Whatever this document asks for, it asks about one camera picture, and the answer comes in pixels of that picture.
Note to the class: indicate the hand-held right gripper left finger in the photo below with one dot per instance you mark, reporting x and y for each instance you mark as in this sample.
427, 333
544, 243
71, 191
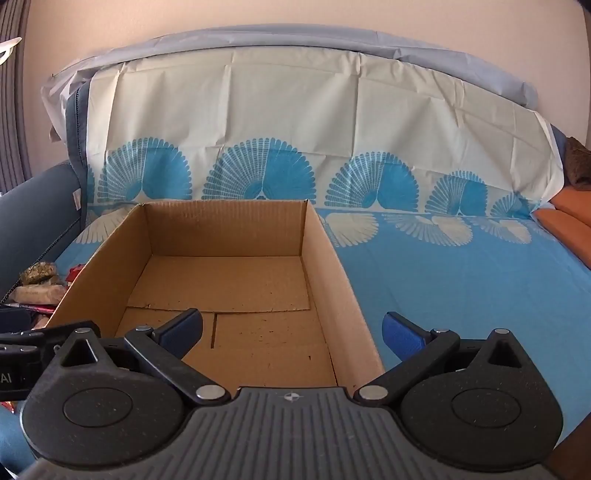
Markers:
181, 333

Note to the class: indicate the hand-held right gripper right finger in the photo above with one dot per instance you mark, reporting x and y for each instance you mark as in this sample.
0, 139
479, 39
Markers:
405, 339

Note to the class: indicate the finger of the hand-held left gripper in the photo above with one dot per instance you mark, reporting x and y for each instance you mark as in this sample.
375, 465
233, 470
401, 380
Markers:
55, 336

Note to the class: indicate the red snack packet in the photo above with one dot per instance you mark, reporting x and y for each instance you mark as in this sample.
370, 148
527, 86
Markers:
76, 273
39, 308

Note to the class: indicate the brown cardboard box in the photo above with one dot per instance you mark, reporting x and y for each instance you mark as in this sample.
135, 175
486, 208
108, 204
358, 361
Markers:
231, 286

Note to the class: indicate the blue white fan-print sheet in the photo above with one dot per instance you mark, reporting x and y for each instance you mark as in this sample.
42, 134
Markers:
438, 286

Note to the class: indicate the seeded granola bar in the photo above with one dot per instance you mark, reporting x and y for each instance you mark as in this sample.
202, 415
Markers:
39, 272

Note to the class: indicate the orange cushion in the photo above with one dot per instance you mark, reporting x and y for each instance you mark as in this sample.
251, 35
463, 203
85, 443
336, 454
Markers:
565, 235
575, 205

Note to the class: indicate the grey pleated curtain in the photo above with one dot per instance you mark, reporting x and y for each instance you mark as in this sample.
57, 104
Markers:
11, 115

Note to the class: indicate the brown cloth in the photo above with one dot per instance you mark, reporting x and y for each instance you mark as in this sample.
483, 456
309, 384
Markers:
579, 161

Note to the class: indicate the grey-blue plain sheet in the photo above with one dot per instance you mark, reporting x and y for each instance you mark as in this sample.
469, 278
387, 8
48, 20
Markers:
415, 50

